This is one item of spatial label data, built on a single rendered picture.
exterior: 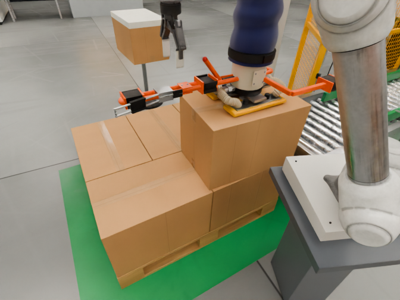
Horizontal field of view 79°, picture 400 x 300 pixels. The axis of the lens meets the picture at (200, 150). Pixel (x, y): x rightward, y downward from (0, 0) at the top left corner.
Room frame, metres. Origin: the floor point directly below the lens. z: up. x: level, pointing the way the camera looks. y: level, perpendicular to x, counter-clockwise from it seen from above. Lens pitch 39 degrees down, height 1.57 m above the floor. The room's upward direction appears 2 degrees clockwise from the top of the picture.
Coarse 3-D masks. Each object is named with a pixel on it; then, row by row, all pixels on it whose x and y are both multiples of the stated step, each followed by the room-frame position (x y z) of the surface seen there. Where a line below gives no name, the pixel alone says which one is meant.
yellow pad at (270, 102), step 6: (270, 96) 1.19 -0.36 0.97; (246, 102) 1.08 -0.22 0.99; (252, 102) 1.11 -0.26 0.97; (258, 102) 1.11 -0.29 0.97; (264, 102) 1.12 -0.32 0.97; (270, 102) 1.13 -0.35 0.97; (276, 102) 1.14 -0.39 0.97; (282, 102) 1.16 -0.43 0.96; (228, 108) 1.05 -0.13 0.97; (234, 108) 1.05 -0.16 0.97; (240, 108) 1.05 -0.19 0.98; (246, 108) 1.06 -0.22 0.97; (252, 108) 1.06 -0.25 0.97; (258, 108) 1.08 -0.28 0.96; (234, 114) 1.01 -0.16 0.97; (240, 114) 1.02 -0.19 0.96
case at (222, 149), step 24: (192, 96) 1.21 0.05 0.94; (288, 96) 1.26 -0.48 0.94; (192, 120) 1.09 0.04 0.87; (216, 120) 0.98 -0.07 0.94; (240, 120) 0.99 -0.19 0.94; (264, 120) 1.03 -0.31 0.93; (288, 120) 1.10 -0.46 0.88; (192, 144) 1.09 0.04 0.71; (216, 144) 0.90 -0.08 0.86; (240, 144) 0.97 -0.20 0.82; (264, 144) 1.04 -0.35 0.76; (288, 144) 1.13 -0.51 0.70; (216, 168) 0.91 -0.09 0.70; (240, 168) 0.98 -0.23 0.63; (264, 168) 1.07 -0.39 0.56
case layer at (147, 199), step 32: (96, 128) 1.45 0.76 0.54; (128, 128) 1.46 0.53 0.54; (160, 128) 1.48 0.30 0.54; (96, 160) 1.10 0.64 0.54; (128, 160) 1.12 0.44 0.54; (160, 160) 1.13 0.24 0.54; (96, 192) 0.85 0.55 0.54; (128, 192) 0.86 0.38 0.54; (160, 192) 0.87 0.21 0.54; (192, 192) 0.88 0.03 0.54; (224, 192) 0.93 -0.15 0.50; (256, 192) 1.06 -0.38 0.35; (128, 224) 0.66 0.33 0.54; (160, 224) 0.72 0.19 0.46; (192, 224) 0.82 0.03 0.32; (128, 256) 0.63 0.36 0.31; (160, 256) 0.71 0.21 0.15
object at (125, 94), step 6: (126, 90) 0.93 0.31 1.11; (132, 90) 0.93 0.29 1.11; (138, 90) 0.93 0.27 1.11; (120, 96) 0.91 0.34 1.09; (126, 96) 0.88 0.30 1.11; (132, 96) 0.88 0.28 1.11; (138, 96) 0.89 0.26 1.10; (144, 96) 0.90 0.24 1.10; (126, 102) 0.86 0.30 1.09; (126, 108) 0.86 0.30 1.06
